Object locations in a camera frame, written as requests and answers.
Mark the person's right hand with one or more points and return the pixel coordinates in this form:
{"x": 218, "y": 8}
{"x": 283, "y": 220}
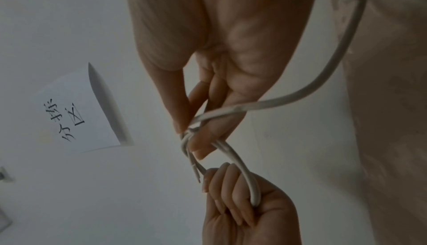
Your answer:
{"x": 227, "y": 27}

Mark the white handwritten paper note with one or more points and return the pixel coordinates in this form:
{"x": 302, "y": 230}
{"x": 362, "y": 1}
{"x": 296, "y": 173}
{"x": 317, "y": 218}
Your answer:
{"x": 76, "y": 107}

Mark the person's left hand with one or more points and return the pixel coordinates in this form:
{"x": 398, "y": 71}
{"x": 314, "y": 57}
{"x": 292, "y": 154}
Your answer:
{"x": 260, "y": 212}

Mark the beige covered table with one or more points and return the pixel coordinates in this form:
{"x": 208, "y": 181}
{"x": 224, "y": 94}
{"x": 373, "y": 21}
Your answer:
{"x": 393, "y": 107}

